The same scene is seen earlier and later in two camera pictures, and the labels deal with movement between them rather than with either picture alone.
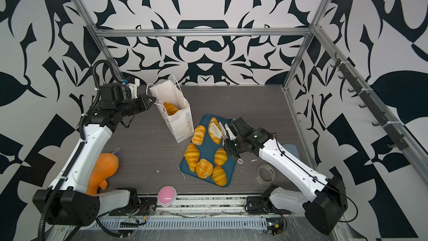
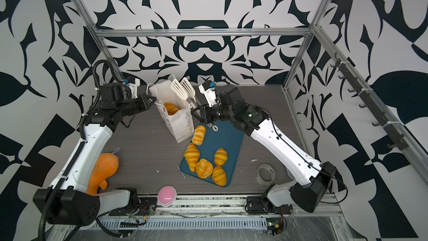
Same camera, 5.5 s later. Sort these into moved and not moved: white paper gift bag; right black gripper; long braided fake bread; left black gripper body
Moved: right black gripper
Not moved: white paper gift bag; left black gripper body; long braided fake bread
